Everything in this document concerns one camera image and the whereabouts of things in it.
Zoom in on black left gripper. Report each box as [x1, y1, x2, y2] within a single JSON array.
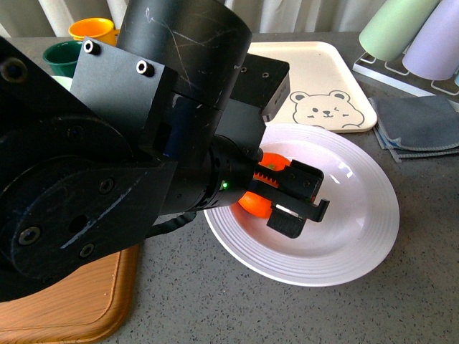
[[160, 135, 330, 239]]

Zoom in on orange mandarin fruit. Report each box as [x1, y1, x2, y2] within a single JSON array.
[[238, 153, 290, 219]]

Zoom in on white ribbed plate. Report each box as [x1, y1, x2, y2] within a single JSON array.
[[204, 124, 399, 287]]

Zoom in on cream bear tray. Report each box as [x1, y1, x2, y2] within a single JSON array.
[[249, 42, 377, 133]]

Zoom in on grey folded cloth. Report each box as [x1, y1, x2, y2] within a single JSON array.
[[369, 96, 458, 163]]

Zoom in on white cup rack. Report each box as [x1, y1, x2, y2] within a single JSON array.
[[353, 52, 458, 107]]

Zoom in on light green cup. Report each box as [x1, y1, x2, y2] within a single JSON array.
[[359, 0, 439, 62]]

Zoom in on lavender cup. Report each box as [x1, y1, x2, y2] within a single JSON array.
[[402, 0, 458, 80]]

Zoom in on wooden cutting board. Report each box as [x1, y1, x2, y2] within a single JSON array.
[[1, 246, 138, 343]]

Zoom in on light green bowl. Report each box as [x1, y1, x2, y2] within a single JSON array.
[[52, 75, 73, 91]]

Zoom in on yellow mug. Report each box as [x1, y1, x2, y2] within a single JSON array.
[[68, 17, 119, 46]]

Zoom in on dark green mug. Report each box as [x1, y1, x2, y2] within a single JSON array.
[[42, 40, 82, 78]]

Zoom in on grey curtain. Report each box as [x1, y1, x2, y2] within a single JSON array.
[[1, 0, 384, 37]]

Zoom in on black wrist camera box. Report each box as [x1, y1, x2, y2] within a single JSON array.
[[230, 53, 290, 122]]

